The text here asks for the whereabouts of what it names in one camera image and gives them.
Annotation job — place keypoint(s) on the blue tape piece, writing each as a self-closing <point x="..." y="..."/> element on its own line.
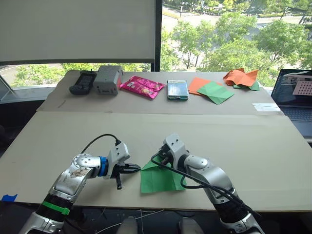
<point x="8" y="198"/>

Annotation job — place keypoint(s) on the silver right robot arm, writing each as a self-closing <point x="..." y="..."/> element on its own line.
<point x="217" y="178"/>

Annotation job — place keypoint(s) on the dark laptop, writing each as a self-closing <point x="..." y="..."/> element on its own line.
<point x="292" y="114"/>

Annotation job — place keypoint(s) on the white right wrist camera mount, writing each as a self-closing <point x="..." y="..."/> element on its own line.
<point x="175" y="146"/>

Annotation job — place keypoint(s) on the flat orange paper sheet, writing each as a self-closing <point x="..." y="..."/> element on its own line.
<point x="196" y="84"/>

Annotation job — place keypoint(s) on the white label strip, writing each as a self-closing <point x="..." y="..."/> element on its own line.
<point x="267" y="107"/>

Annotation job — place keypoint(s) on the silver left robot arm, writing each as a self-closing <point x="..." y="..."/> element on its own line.
<point x="73" y="175"/>

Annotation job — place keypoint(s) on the green white pack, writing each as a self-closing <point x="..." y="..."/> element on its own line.
<point x="178" y="89"/>

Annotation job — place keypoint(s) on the large beige cardboard sheet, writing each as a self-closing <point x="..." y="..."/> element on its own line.
<point x="231" y="151"/>

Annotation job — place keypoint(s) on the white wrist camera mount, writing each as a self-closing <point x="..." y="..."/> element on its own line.
<point x="175" y="146"/>
<point x="119" y="153"/>

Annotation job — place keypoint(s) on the narrow beige cardboard sheet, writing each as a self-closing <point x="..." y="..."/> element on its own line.
<point x="146" y="104"/>

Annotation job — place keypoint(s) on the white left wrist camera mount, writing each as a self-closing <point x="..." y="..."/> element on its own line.
<point x="119" y="153"/>

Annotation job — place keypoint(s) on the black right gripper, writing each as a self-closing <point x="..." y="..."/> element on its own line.
<point x="165" y="151"/>

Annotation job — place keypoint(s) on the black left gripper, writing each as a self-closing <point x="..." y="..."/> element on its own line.
<point x="118" y="170"/>

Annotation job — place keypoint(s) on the crumpled green paper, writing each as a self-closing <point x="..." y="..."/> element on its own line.
<point x="254" y="87"/>

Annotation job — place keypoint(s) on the crumpled orange paper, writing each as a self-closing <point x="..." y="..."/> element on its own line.
<point x="240" y="76"/>

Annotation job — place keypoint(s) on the black remote controller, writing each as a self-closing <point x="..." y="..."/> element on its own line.
<point x="83" y="83"/>

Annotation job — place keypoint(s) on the black window post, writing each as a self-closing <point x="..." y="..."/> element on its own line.
<point x="157" y="36"/>

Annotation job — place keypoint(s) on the green paper sheet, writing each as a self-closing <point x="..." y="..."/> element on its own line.
<point x="215" y="92"/>
<point x="156" y="180"/>

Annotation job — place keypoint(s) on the white roller blind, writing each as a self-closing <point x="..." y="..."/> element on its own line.
<point x="75" y="29"/>

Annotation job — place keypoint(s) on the grey box device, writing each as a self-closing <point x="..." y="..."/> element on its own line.
<point x="106" y="78"/>

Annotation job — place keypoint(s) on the pink snack bag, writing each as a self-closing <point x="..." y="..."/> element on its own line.
<point x="142" y="86"/>

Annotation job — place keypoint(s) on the creased green paper sheet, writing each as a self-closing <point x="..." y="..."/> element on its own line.
<point x="215" y="92"/>

